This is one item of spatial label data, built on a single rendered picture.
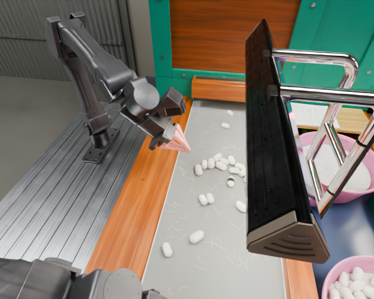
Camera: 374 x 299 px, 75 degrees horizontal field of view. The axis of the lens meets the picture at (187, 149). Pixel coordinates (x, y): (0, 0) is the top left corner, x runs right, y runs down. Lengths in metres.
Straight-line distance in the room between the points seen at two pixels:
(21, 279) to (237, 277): 0.40
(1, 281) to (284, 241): 0.33
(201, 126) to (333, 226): 0.52
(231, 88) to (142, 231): 0.61
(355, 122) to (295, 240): 0.84
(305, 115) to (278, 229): 0.79
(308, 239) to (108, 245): 0.46
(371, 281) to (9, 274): 0.67
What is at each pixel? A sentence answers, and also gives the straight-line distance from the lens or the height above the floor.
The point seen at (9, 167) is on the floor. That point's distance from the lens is 2.20.
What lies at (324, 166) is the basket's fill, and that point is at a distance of 0.89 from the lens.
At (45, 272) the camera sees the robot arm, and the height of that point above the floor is 0.95.
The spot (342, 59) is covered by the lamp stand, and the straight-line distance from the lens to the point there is 0.57.
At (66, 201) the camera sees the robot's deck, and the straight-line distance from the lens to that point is 0.86.
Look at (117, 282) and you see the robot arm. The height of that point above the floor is 0.95.
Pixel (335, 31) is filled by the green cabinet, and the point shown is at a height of 1.04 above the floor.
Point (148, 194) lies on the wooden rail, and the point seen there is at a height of 0.77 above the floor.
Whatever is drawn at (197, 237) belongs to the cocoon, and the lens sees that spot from 0.61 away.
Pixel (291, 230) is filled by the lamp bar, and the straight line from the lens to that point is 0.25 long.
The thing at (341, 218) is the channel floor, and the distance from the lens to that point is 0.86.
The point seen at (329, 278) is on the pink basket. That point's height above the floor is 0.77.
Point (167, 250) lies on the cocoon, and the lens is 0.60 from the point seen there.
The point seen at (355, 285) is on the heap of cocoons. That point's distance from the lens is 0.68.
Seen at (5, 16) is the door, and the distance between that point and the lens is 3.22.
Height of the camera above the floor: 1.30
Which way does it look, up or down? 43 degrees down
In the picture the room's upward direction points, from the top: straight up
